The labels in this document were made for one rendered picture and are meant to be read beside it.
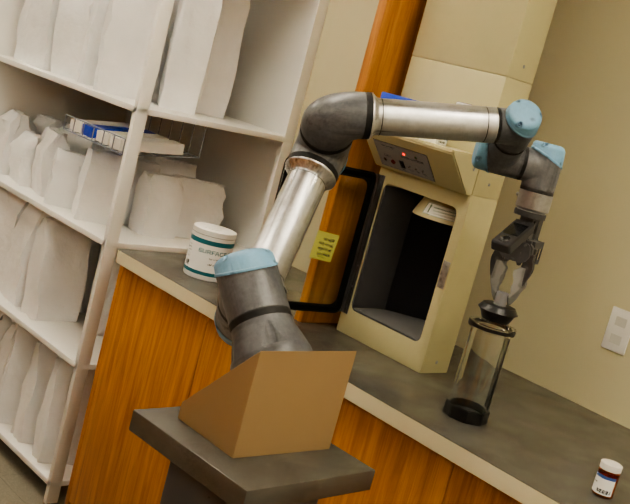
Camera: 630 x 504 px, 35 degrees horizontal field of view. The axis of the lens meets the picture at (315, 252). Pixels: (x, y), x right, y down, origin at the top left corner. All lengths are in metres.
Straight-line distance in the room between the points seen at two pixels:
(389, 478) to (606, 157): 1.08
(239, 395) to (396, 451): 0.65
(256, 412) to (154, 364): 1.26
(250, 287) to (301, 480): 0.35
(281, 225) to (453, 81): 0.77
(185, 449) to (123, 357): 1.38
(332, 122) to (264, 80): 1.76
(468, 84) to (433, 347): 0.67
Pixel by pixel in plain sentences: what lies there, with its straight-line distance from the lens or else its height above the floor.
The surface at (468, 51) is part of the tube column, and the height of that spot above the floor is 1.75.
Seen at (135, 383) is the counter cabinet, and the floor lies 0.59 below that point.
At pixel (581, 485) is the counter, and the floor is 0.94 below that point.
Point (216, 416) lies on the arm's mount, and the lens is 1.76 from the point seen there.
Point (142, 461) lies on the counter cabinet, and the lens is 3.02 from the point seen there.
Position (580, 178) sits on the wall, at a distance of 2.84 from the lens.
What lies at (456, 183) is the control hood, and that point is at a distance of 2.48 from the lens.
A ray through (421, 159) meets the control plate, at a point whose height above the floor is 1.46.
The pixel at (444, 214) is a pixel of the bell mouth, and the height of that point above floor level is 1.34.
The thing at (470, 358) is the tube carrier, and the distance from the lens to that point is 2.26.
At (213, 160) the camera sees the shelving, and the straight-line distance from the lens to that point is 3.93.
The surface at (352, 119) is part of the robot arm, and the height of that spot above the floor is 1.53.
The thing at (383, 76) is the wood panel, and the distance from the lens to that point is 2.71.
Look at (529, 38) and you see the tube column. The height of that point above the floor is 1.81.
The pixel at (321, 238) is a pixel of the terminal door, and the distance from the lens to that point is 2.62.
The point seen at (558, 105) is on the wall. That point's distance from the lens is 2.92.
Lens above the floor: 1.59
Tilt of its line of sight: 10 degrees down
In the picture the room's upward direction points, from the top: 15 degrees clockwise
